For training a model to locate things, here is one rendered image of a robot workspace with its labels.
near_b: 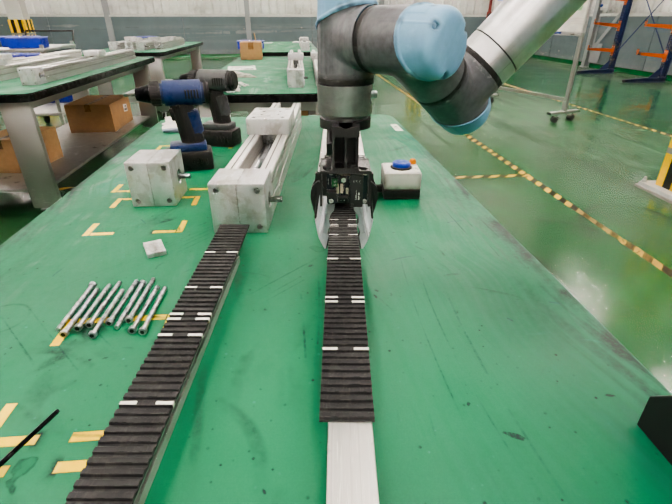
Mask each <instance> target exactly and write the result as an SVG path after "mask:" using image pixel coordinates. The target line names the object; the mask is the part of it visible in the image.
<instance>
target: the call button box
mask: <svg viewBox="0 0 672 504"><path fill-rule="evenodd" d="M421 178H422V173H421V171H420V169H419V168H418V166H417V164H414V165H412V164H411V165H410V167H409V168H396V167H393V166H392V163H382V164H381V183H380V184H376V187H377V192H382V195H383V198H384V199H419V198H420V188H421Z"/></svg>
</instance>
